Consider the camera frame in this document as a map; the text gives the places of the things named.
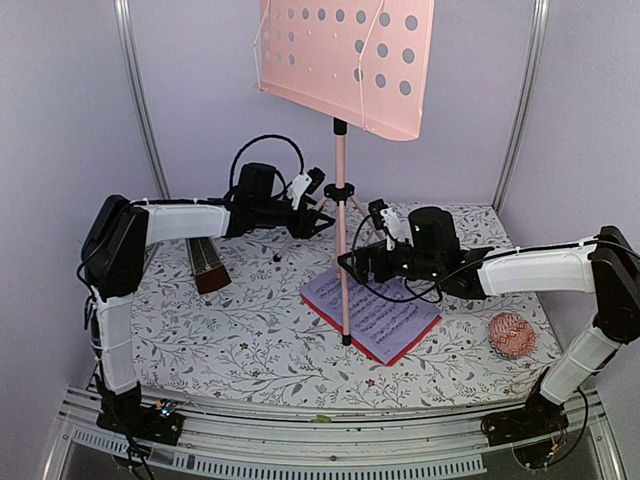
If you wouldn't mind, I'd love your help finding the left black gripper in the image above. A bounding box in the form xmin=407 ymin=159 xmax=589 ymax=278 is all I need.
xmin=255 ymin=196 xmax=335 ymax=239

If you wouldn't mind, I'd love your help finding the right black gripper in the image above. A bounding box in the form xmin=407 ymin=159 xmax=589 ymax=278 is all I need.
xmin=339 ymin=239 xmax=442 ymax=284

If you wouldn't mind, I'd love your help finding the purple sheet music page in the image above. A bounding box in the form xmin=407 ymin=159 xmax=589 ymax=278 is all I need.
xmin=300 ymin=269 xmax=441 ymax=366

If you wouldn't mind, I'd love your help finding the brown wooden metronome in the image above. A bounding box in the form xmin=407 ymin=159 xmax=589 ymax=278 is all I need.
xmin=186 ymin=237 xmax=231 ymax=295

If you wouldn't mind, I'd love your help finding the pink music stand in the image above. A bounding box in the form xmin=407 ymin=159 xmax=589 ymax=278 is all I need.
xmin=251 ymin=0 xmax=436 ymax=347

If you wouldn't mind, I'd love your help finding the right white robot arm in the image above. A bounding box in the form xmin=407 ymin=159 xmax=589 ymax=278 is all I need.
xmin=337 ymin=201 xmax=639 ymax=436

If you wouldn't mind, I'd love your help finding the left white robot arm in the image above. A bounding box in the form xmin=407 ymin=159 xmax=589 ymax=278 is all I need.
xmin=77 ymin=162 xmax=335 ymax=395

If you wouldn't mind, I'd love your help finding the floral table mat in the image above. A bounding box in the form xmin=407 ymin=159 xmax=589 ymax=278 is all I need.
xmin=131 ymin=229 xmax=561 ymax=409

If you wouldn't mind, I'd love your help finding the red patterned egg shaker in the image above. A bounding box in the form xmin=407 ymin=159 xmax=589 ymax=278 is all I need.
xmin=488 ymin=313 xmax=536 ymax=359

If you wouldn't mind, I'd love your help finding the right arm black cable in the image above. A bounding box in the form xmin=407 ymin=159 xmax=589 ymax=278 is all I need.
xmin=349 ymin=214 xmax=446 ymax=305

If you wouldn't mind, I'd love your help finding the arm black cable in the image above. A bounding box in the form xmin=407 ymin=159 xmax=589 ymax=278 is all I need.
xmin=227 ymin=133 xmax=307 ymax=201
xmin=349 ymin=214 xmax=446 ymax=305

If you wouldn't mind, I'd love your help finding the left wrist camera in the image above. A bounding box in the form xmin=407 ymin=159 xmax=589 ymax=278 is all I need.
xmin=285 ymin=168 xmax=326 ymax=210

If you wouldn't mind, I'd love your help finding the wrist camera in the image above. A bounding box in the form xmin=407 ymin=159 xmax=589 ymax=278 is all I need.
xmin=285 ymin=168 xmax=326 ymax=210
xmin=368 ymin=199 xmax=412 ymax=251

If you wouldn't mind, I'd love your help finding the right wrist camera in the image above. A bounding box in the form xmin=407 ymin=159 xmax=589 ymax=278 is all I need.
xmin=368 ymin=199 xmax=412 ymax=251

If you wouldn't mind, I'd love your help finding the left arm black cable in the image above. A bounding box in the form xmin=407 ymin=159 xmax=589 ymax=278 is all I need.
xmin=227 ymin=133 xmax=307 ymax=201

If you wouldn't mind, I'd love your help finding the aluminium front rail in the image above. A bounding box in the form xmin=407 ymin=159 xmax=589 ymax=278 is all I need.
xmin=41 ymin=384 xmax=621 ymax=480

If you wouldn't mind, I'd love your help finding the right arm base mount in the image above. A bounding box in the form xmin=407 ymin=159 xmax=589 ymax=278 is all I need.
xmin=480 ymin=404 xmax=569 ymax=446

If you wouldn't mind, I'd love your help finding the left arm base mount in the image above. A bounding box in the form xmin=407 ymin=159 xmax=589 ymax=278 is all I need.
xmin=96 ymin=398 xmax=186 ymax=446

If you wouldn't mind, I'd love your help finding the right metal frame post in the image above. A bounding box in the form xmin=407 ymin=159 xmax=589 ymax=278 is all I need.
xmin=492 ymin=0 xmax=550 ymax=214

